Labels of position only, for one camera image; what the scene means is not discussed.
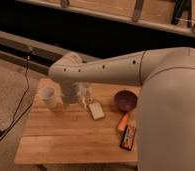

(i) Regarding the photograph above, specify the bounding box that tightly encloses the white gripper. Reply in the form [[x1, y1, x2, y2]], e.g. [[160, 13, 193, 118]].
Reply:
[[60, 83, 81, 105]]

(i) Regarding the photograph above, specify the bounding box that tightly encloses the orange pepper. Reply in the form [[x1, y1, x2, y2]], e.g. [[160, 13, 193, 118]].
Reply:
[[117, 113, 129, 131]]

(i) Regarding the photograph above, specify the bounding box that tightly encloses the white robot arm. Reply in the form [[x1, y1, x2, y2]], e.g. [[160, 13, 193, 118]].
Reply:
[[48, 47, 195, 171]]

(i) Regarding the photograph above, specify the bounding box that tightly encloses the clear plastic bottle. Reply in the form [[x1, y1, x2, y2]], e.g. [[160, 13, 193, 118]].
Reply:
[[83, 84, 92, 107]]

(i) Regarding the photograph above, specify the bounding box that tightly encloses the white sponge block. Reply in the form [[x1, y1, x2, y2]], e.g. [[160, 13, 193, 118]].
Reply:
[[89, 102, 105, 120]]

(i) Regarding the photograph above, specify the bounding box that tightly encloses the wooden table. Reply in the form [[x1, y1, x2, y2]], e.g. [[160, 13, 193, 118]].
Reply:
[[14, 84, 137, 165]]

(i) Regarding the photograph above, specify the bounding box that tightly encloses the purple bowl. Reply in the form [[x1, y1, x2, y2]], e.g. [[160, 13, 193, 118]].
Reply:
[[114, 90, 137, 112]]

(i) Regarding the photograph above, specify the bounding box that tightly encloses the black snack packet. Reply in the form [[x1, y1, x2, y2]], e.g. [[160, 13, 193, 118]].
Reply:
[[120, 125, 136, 151]]

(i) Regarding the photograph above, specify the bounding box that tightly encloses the black cable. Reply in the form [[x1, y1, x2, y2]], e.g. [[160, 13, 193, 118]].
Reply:
[[0, 49, 35, 151]]

